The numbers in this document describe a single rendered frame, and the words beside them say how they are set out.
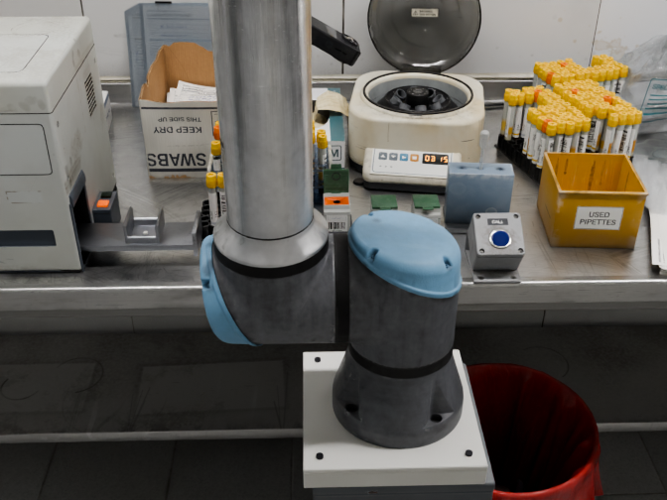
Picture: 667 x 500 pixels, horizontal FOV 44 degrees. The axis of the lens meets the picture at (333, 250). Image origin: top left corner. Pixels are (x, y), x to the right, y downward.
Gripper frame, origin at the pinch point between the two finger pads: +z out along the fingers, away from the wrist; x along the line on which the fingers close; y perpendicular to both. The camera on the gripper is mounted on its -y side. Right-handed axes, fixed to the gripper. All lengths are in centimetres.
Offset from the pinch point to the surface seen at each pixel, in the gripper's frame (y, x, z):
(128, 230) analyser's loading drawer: 25.5, 9.9, 12.0
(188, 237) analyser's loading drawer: 16.9, 9.7, 13.5
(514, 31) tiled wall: -45, -50, 3
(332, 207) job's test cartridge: -4.6, 7.3, 10.3
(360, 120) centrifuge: -10.7, -17.0, 7.1
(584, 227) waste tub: -43.2, 8.7, 13.8
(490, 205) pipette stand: -29.9, 2.8, 13.1
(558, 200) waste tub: -38.7, 8.2, 9.3
